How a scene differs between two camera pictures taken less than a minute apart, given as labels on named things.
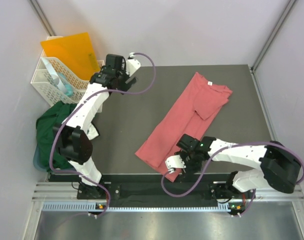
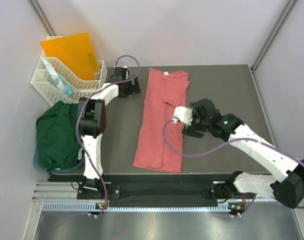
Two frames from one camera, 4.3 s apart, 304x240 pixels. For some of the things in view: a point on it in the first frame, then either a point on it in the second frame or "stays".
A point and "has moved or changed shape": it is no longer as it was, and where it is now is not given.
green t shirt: [55, 114] stays
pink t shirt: [188, 112] has moved or changed shape
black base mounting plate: [128, 191] stays
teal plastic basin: [37, 164] stays
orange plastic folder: [75, 52] stays
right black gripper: [197, 168] -> [192, 130]
